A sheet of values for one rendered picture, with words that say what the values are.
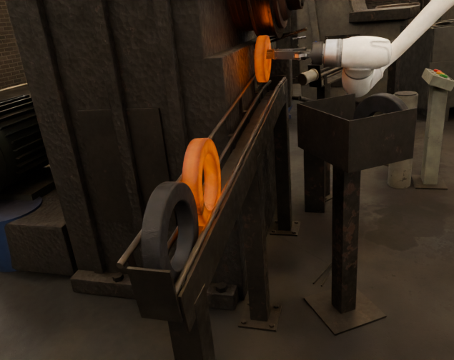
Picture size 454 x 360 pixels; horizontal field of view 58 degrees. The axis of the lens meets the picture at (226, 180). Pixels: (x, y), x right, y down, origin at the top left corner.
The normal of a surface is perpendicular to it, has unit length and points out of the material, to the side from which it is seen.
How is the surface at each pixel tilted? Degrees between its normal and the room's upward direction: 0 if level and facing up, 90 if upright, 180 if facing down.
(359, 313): 0
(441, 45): 90
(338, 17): 90
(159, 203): 27
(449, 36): 90
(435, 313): 0
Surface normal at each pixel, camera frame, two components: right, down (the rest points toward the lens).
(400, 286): -0.08, -0.92
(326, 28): -0.49, 0.37
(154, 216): -0.22, -0.43
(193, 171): -0.22, -0.21
